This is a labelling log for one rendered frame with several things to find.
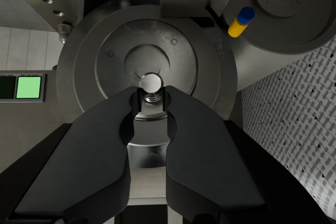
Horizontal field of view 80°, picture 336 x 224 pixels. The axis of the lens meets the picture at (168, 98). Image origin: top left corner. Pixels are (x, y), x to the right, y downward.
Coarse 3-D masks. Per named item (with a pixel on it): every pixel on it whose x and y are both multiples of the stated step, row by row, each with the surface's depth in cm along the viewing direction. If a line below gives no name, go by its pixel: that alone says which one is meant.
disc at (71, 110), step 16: (112, 0) 17; (128, 0) 18; (144, 0) 18; (96, 16) 17; (80, 32) 17; (208, 32) 17; (64, 48) 16; (224, 48) 17; (64, 64) 16; (224, 64) 17; (64, 80) 16; (224, 80) 17; (64, 96) 16; (224, 96) 16; (64, 112) 16; (80, 112) 16; (224, 112) 16; (128, 144) 15; (144, 160) 15; (160, 160) 15
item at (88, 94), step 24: (96, 24) 16; (120, 24) 16; (192, 24) 17; (96, 48) 16; (216, 72) 16; (96, 96) 15; (192, 96) 16; (216, 96) 16; (144, 120) 15; (144, 144) 15
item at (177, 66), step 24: (144, 24) 15; (168, 24) 15; (120, 48) 15; (144, 48) 15; (168, 48) 15; (192, 48) 15; (96, 72) 14; (120, 72) 14; (144, 72) 14; (168, 72) 14; (192, 72) 14
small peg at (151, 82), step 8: (152, 72) 12; (144, 80) 11; (152, 80) 11; (160, 80) 11; (144, 88) 11; (152, 88) 11; (160, 88) 11; (144, 96) 12; (152, 96) 12; (160, 96) 13
